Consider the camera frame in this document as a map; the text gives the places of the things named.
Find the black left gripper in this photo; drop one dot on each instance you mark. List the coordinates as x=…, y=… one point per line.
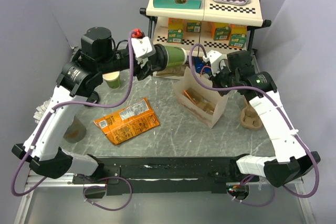
x=142, y=73

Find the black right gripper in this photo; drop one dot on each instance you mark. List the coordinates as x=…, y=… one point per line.
x=214, y=79

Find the black plastic cup lid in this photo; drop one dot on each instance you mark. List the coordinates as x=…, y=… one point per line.
x=94, y=98
x=161, y=58

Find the green paper coffee cup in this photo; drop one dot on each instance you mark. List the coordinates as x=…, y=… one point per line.
x=112, y=79
x=176, y=56

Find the brown cardboard cup carrier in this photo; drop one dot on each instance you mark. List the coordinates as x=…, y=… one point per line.
x=198, y=100
x=249, y=118

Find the white Cream Bear paper bag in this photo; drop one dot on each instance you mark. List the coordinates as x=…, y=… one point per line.
x=188, y=81

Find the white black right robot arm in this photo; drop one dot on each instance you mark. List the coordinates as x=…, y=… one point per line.
x=292, y=159

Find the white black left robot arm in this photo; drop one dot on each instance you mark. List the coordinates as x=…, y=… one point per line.
x=75, y=84

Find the blue chips bag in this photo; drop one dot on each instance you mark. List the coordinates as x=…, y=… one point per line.
x=199, y=64

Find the brown chips bag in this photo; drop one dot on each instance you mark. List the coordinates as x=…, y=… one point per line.
x=175, y=73

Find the orange green snack box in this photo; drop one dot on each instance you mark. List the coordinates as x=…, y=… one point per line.
x=238, y=36
x=193, y=26
x=220, y=31
x=175, y=30

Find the orange chips bag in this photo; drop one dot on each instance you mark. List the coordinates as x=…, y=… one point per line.
x=125, y=124

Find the cream black three-tier shelf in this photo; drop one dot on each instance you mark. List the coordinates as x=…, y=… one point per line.
x=210, y=11

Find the white paper straws bundle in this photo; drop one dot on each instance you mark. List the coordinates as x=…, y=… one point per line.
x=40, y=111

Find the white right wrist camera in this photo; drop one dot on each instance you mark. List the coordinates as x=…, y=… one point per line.
x=216, y=60

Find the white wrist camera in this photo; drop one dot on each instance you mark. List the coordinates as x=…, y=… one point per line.
x=216, y=60
x=142, y=45

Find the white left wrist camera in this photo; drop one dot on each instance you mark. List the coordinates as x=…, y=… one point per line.
x=142, y=45

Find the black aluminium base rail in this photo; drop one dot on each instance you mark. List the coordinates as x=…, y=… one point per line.
x=121, y=175

